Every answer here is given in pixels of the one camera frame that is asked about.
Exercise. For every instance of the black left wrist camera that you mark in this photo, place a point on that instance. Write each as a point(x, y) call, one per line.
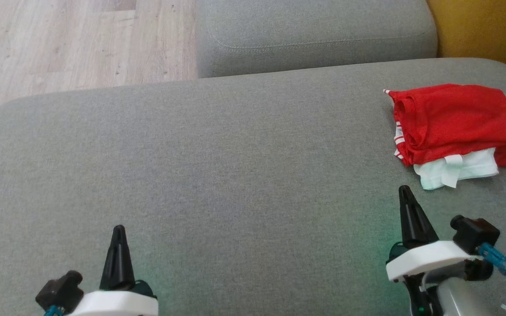
point(59, 289)

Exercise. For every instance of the red basketball jersey number 23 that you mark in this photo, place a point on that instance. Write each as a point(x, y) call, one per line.
point(455, 118)

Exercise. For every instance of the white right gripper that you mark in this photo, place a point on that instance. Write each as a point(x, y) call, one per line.
point(428, 259)

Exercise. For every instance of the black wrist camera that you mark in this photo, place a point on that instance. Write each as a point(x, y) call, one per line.
point(59, 289)
point(477, 232)

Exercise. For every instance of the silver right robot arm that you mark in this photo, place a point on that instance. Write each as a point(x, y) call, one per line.
point(464, 298)

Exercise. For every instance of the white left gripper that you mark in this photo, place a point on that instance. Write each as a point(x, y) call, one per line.
point(117, 305)

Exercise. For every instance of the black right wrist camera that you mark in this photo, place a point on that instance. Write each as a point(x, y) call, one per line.
point(477, 232)

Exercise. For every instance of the grey fabric sofa cushion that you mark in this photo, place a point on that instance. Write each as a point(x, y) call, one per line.
point(314, 35)

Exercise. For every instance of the grey fabric sofa seat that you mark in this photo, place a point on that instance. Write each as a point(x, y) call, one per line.
point(235, 175)

